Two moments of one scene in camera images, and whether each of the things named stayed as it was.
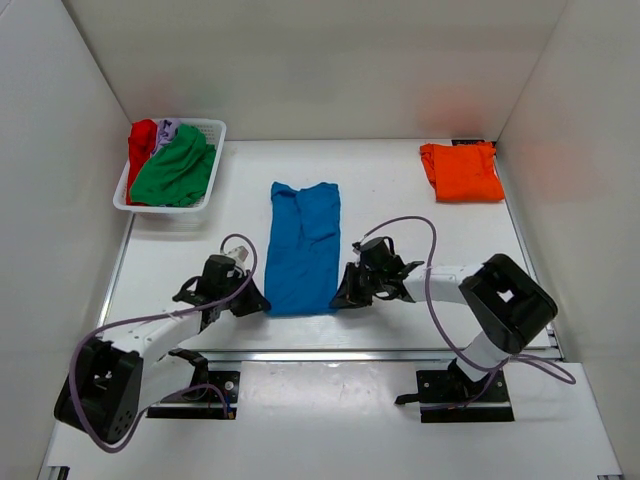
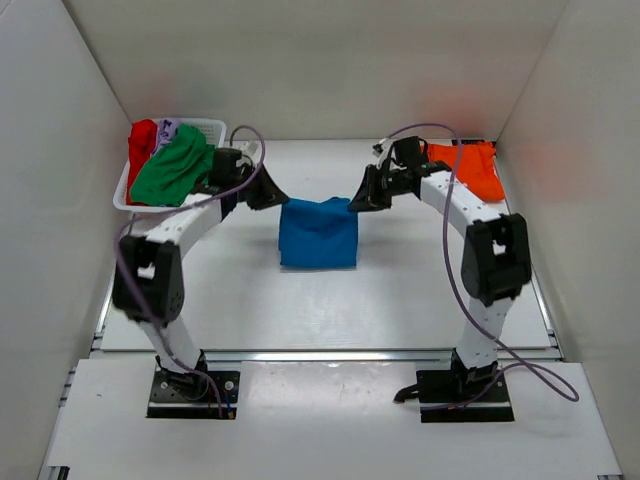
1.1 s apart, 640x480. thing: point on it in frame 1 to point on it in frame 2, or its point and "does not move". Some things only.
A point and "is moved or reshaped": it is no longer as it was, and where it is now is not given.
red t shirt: [142, 138] does not move
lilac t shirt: [167, 131] does not move
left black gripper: [255, 300] to [270, 194]
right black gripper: [347, 295] to [368, 197]
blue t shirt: [303, 250] is moved or reshaped
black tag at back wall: [466, 141] does not move
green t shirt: [177, 174] does not move
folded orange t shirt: [463, 172] does not move
